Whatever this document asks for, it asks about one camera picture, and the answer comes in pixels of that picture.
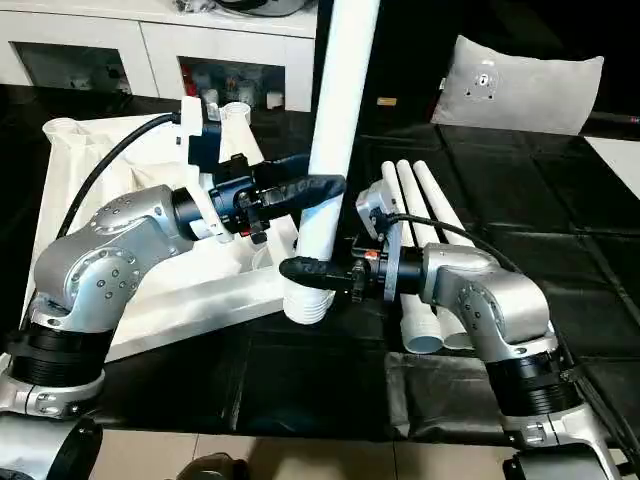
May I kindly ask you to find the dark robot foot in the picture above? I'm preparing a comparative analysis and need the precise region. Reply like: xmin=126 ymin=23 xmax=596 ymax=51
xmin=187 ymin=452 xmax=251 ymax=480

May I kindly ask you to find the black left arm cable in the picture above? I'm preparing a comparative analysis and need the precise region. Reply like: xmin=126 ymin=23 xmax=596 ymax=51
xmin=54 ymin=112 xmax=184 ymax=241

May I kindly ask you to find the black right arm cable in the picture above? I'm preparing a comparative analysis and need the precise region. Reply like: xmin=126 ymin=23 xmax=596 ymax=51
xmin=387 ymin=212 xmax=640 ymax=466

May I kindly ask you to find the black bar with red mark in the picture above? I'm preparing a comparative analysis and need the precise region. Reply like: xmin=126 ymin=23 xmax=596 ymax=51
xmin=589 ymin=112 xmax=640 ymax=126

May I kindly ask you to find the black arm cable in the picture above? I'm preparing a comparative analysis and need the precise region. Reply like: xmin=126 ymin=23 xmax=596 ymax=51
xmin=54 ymin=112 xmax=184 ymax=241
xmin=387 ymin=212 xmax=640 ymax=466

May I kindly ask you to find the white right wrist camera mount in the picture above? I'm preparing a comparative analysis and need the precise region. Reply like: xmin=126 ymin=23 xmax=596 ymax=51
xmin=354 ymin=179 xmax=404 ymax=304

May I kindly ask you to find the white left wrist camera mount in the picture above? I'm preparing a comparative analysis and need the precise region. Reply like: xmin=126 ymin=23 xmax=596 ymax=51
xmin=177 ymin=94 xmax=239 ymax=246

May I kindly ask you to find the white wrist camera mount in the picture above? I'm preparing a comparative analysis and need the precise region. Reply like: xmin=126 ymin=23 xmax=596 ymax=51
xmin=354 ymin=179 xmax=404 ymax=304
xmin=177 ymin=94 xmax=239 ymax=246

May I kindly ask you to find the round grey appliance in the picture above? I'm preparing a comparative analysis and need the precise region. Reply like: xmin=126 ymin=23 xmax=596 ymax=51
xmin=219 ymin=0 xmax=304 ymax=19

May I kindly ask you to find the black work mat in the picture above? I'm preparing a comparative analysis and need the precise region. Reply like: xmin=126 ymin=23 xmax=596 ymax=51
xmin=0 ymin=82 xmax=640 ymax=444

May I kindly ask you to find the white flat board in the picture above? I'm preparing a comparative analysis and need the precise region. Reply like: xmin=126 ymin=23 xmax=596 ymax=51
xmin=584 ymin=134 xmax=640 ymax=189

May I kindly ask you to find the tall black cabinet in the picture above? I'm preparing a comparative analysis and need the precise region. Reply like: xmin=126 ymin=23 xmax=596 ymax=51
xmin=314 ymin=0 xmax=466 ymax=134

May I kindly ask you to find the white cabinet with glass doors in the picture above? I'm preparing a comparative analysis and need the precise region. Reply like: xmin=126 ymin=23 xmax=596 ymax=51
xmin=0 ymin=0 xmax=321 ymax=114

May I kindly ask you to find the white plastic table leg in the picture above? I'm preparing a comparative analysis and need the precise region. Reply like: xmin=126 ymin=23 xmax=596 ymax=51
xmin=282 ymin=0 xmax=379 ymax=326
xmin=380 ymin=160 xmax=444 ymax=354
xmin=413 ymin=160 xmax=474 ymax=246
xmin=397 ymin=159 xmax=474 ymax=351

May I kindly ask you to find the grey cushion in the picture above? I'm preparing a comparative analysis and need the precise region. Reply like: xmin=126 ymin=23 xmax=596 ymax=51
xmin=430 ymin=34 xmax=605 ymax=136

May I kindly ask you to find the white plastic table top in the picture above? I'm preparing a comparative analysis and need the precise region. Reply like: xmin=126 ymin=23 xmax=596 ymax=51
xmin=22 ymin=102 xmax=301 ymax=364

